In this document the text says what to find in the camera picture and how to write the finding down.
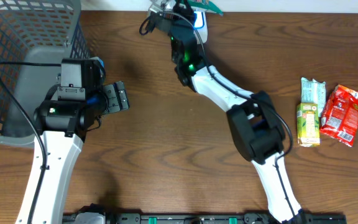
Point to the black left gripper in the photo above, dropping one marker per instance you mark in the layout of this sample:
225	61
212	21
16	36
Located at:
119	95

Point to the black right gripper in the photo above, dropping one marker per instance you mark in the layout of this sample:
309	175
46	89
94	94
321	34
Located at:
181	18

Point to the green white 3M package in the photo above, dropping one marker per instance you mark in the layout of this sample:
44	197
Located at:
196	5

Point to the mint wet wipes pack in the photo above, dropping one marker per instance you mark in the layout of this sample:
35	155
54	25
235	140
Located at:
313	91

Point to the green tea drink carton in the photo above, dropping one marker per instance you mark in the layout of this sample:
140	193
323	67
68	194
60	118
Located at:
307	125

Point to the red snack bag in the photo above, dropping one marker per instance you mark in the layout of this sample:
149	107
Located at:
339	119

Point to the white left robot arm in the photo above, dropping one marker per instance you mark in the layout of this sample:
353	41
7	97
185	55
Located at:
72	108

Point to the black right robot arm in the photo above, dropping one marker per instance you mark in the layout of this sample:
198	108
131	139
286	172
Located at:
257	130

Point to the white barcode scanner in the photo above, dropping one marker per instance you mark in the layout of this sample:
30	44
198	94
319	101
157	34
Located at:
200	25

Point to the grey plastic mesh basket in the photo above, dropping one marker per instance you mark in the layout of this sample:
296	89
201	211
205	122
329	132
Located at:
35	36

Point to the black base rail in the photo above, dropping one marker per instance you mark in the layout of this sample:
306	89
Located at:
97	214

